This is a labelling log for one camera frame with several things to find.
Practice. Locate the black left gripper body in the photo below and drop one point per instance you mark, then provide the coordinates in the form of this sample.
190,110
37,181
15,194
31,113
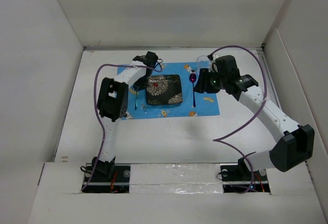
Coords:
142,82

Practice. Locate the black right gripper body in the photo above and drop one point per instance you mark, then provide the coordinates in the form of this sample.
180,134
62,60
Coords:
216,82

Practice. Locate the iridescent metal fork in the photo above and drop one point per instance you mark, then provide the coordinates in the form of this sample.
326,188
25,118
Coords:
136,98

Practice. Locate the purple metal spoon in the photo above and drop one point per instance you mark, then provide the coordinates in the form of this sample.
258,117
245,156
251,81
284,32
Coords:
192,79

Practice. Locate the clear plastic cup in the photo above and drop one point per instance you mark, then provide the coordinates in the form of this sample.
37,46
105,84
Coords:
203,62

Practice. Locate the black floral square plate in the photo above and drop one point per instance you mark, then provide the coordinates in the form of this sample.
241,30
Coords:
164,90

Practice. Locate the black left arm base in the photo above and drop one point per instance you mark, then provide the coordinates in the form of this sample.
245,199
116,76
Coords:
108,177

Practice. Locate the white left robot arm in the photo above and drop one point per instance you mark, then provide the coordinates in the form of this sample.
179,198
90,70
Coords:
111,104

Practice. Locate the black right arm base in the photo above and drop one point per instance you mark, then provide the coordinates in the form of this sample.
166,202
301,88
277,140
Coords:
236,178

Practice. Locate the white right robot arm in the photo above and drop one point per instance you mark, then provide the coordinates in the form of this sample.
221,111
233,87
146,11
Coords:
294,142

